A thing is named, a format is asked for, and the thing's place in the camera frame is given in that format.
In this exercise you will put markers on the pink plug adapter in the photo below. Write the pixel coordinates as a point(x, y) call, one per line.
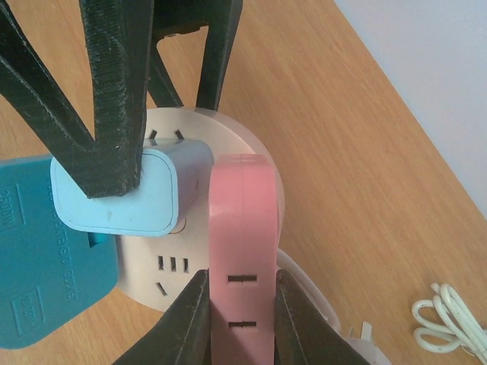
point(243, 237)

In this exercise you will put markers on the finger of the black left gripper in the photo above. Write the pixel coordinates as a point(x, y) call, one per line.
point(221, 17)
point(106, 161)

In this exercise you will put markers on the teal plug adapter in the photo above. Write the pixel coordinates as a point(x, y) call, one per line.
point(50, 273)

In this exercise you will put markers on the light blue usb charger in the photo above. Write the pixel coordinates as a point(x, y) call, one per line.
point(174, 175)

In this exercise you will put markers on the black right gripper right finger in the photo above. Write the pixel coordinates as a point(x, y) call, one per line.
point(302, 335)

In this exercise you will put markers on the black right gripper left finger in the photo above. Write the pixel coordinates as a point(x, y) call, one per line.
point(182, 334)

